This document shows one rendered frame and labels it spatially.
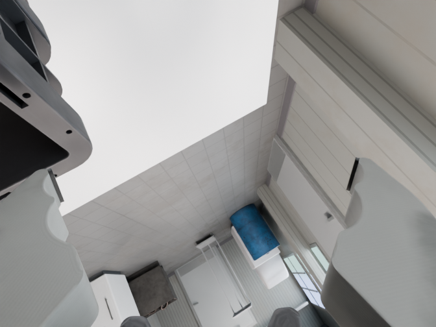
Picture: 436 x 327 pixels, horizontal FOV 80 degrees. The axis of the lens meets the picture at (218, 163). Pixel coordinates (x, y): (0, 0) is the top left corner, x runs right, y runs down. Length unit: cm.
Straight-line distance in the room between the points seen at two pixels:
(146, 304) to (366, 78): 486
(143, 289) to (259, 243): 228
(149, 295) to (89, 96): 505
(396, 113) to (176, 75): 115
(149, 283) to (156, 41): 513
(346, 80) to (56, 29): 131
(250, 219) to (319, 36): 403
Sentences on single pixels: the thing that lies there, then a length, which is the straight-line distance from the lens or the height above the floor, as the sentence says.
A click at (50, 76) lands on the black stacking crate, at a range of 22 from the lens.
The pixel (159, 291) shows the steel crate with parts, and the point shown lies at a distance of 538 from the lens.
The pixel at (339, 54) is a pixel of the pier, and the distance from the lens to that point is 161.
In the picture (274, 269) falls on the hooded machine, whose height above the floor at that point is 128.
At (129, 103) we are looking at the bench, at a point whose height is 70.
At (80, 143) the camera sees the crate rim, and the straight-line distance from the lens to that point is 18.
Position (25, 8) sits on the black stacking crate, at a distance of 26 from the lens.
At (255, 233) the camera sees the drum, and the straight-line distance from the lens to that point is 515.
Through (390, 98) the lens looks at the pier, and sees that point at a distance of 151.
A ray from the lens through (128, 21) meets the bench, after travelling 42.
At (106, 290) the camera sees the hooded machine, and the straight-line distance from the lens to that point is 427.
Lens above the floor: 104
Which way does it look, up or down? 22 degrees down
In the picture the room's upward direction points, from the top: 148 degrees clockwise
